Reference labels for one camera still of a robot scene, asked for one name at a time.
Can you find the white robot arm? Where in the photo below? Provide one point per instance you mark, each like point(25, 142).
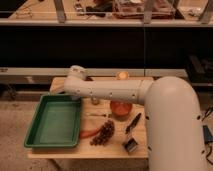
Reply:
point(175, 137)

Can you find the orange bowl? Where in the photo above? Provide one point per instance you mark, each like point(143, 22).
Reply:
point(120, 109)

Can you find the small metal cup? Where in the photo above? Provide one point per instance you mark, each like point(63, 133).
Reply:
point(95, 101)

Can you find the metal fork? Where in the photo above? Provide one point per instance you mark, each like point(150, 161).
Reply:
point(102, 115)

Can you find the wooden table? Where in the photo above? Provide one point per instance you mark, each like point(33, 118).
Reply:
point(113, 148)

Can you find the bunch of brown grapes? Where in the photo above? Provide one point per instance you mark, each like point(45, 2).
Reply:
point(106, 132)

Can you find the orange carrot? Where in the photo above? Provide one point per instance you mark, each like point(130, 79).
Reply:
point(89, 133)

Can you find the grey block on table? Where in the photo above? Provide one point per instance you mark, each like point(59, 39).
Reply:
point(57, 89)

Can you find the green plastic tray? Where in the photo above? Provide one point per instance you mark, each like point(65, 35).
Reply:
point(56, 123)

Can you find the cluttered tray on shelf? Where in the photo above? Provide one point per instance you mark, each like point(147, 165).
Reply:
point(134, 9)

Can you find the eyeglasses on shelf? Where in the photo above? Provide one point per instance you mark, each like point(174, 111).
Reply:
point(23, 15)

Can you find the black box on floor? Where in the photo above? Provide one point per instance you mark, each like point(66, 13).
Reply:
point(208, 136)

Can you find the black handled brush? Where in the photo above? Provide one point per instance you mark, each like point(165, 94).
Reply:
point(130, 144)

